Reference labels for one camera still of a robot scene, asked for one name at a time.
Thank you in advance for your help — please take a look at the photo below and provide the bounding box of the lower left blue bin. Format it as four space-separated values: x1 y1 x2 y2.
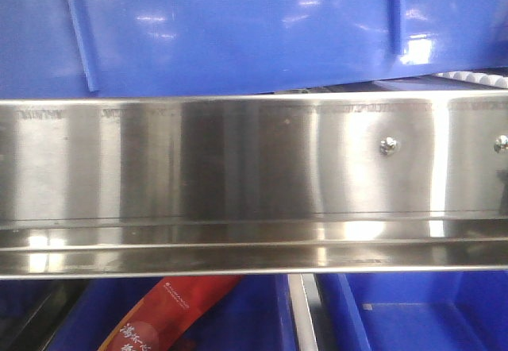
48 275 297 350

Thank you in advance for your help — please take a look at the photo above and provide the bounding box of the white roller track strip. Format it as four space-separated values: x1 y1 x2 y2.
434 71 508 89

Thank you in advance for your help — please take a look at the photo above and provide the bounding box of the lower steel divider rail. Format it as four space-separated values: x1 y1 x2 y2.
288 273 334 350

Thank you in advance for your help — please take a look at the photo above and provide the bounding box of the red snack package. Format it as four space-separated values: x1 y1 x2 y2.
98 276 241 350

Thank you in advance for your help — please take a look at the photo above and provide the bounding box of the rail screw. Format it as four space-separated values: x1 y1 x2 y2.
493 134 508 153
379 137 399 156

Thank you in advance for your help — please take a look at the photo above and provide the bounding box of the right rail screw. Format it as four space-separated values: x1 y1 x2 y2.
493 134 508 153

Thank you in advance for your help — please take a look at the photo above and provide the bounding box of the stainless steel shelf rail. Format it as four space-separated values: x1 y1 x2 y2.
1 91 507 279

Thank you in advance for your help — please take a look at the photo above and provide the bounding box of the lower right blue bin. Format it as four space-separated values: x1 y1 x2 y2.
317 271 507 350

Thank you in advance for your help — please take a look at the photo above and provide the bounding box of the large blue plastic bin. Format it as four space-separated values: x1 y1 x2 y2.
1 0 507 98

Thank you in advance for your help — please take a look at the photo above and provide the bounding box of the left rail screw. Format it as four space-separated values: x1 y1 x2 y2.
379 137 399 156

